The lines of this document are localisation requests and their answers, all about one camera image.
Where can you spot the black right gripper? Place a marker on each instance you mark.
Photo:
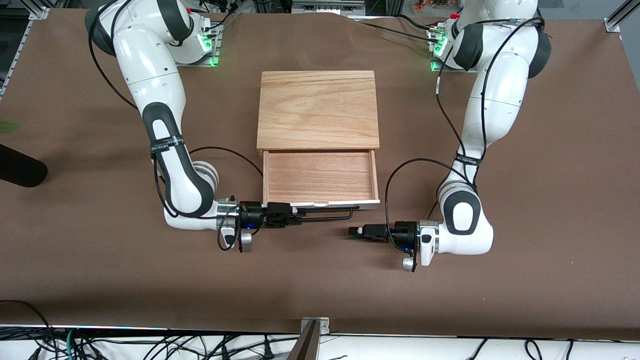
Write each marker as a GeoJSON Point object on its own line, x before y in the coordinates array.
{"type": "Point", "coordinates": [253, 218]}

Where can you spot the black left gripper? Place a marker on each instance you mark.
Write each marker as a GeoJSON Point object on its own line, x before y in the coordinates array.
{"type": "Point", "coordinates": [403, 232]}

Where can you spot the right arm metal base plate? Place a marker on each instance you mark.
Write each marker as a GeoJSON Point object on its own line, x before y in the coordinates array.
{"type": "Point", "coordinates": [212, 47]}

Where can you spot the brown paper table cover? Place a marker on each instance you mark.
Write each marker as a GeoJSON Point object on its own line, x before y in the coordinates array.
{"type": "Point", "coordinates": [320, 280]}

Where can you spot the grey camera mount bar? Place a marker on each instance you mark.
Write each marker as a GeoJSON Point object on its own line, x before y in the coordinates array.
{"type": "Point", "coordinates": [306, 345]}

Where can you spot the dark green leaf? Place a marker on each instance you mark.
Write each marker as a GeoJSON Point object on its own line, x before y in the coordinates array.
{"type": "Point", "coordinates": [7, 127]}

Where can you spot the aluminium frame crossbar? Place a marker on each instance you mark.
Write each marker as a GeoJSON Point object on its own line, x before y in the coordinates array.
{"type": "Point", "coordinates": [327, 6]}

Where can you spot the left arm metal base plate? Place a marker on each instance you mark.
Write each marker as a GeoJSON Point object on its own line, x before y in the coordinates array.
{"type": "Point", "coordinates": [435, 50]}

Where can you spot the aluminium corner profile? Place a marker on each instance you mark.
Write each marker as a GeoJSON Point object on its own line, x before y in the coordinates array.
{"type": "Point", "coordinates": [39, 10]}
{"type": "Point", "coordinates": [620, 17]}

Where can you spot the wooden drawer cabinet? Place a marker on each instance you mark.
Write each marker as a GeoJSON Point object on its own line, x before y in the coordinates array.
{"type": "Point", "coordinates": [317, 107]}

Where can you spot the small metal bracket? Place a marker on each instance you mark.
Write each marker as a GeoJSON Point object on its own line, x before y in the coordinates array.
{"type": "Point", "coordinates": [324, 325]}

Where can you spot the black cylindrical object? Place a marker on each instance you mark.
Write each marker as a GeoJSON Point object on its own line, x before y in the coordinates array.
{"type": "Point", "coordinates": [20, 167]}

